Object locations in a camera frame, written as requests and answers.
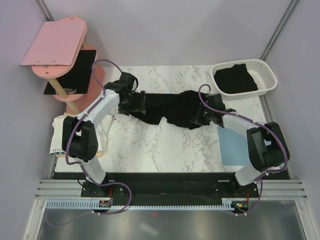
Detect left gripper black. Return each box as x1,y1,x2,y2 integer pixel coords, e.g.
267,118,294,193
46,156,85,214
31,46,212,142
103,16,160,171
118,90,146,117

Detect black t shirt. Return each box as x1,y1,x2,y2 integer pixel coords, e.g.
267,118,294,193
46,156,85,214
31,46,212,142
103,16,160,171
213,63,258,94
129,90,201,130

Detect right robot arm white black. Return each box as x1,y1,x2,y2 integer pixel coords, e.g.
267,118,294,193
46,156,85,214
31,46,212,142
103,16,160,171
192,92,290,197

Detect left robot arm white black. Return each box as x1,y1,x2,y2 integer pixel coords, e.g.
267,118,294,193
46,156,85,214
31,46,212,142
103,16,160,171
61,72,146,197

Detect light blue folding board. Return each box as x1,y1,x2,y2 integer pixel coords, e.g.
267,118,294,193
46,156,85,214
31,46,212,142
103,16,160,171
217,126,250,167

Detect black t shirt in basket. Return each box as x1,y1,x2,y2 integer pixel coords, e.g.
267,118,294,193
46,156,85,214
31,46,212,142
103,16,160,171
213,63,258,94

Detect black clipboard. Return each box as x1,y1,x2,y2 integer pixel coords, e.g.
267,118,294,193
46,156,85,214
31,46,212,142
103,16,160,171
57,49,97,95

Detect white plastic basket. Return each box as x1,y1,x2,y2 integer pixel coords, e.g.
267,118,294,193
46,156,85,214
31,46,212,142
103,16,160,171
210,58,278,101

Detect pink tiered shelf stand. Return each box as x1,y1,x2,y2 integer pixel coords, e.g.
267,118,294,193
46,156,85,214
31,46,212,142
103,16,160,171
20,17,105,115

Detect white folded t shirt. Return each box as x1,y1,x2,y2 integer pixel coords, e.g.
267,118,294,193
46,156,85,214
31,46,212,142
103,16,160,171
49,112,114,155

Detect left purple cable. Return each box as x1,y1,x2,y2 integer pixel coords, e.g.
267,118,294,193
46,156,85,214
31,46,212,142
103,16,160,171
65,59,133,216

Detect purple cable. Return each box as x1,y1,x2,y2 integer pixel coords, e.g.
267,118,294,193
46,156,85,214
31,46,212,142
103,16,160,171
65,59,133,216
198,84,292,217

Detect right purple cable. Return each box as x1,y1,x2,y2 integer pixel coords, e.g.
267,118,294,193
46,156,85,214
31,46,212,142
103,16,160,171
198,84,292,217

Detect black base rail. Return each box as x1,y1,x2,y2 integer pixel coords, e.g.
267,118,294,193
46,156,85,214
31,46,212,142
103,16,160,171
52,171,292,200

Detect light blue cable duct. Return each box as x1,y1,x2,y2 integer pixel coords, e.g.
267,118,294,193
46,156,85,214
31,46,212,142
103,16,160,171
45,199,236,211

